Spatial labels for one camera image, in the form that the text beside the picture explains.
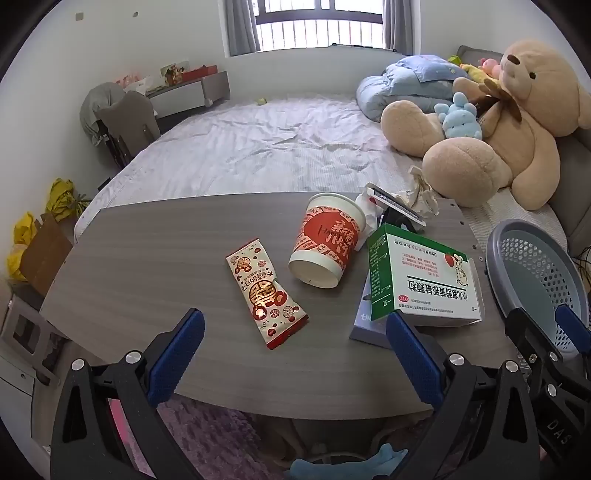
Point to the red and white paper cup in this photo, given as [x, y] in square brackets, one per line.
[323, 240]

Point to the lavender cartoon box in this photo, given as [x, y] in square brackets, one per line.
[369, 330]

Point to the printed picture card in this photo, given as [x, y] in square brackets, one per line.
[174, 71]

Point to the bed with pale sheet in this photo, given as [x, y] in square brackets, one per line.
[254, 152]

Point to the white toothpaste tube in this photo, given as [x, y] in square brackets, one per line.
[397, 203]

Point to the grey curtain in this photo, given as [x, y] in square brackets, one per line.
[242, 27]
[399, 23]

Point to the yellow bag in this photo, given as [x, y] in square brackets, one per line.
[64, 198]
[23, 244]

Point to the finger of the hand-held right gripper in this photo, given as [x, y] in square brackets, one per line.
[575, 330]
[531, 346]

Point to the yellow plush toy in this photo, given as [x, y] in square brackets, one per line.
[473, 71]

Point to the white plastic bag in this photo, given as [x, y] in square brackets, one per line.
[136, 84]

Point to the white storage unit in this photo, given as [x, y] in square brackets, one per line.
[23, 332]

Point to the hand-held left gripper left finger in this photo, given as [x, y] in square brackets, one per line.
[178, 355]

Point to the white tissue pack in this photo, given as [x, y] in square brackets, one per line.
[369, 207]

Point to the blue slipper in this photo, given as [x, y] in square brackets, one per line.
[332, 464]

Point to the blue printed pillow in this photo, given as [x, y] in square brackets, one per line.
[434, 67]

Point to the large beige teddy bear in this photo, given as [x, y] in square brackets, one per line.
[521, 120]

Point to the light blue duvet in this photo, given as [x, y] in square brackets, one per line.
[401, 87]

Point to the barred window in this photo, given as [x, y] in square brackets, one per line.
[318, 23]

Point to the red and white snack packet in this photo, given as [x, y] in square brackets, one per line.
[263, 295]

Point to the light blue plush toy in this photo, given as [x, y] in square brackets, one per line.
[459, 120]

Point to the beige paper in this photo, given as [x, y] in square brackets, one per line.
[425, 189]

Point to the grey chair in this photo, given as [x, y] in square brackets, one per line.
[129, 129]

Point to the purple rug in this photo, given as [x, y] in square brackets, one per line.
[221, 438]

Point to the black elastic band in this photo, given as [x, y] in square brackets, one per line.
[397, 217]

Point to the grey desk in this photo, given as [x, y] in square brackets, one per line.
[194, 92]

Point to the cardboard box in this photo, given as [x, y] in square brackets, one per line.
[44, 258]

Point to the green and white medicine box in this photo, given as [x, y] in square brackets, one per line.
[415, 277]

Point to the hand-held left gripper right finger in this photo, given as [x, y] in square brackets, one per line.
[411, 355]

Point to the grey garment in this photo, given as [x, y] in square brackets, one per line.
[99, 106]

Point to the grey plastic basket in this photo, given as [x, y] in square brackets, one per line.
[526, 258]

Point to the green plush toy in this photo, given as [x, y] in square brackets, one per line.
[455, 59]

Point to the pink plush toy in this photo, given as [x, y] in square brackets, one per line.
[489, 64]

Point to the red box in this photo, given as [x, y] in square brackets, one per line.
[203, 70]

